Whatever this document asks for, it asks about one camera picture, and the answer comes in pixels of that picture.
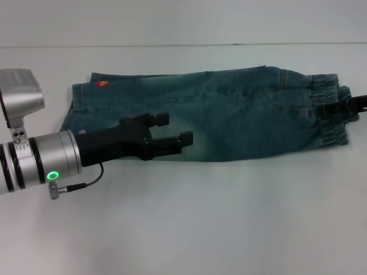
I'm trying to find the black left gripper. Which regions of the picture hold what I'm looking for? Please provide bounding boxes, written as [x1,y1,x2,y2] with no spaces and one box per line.
[75,112,194,167]

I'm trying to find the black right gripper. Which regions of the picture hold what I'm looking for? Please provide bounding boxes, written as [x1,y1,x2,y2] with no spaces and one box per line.
[317,94,367,121]

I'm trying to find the blue denim shorts with print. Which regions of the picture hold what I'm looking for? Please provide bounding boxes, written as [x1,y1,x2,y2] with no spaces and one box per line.
[59,65,361,164]

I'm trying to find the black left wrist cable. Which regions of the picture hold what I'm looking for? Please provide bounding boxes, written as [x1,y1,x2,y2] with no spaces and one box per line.
[47,163,105,202]

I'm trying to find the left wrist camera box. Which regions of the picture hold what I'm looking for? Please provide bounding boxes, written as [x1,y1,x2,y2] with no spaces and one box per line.
[0,68,46,144]

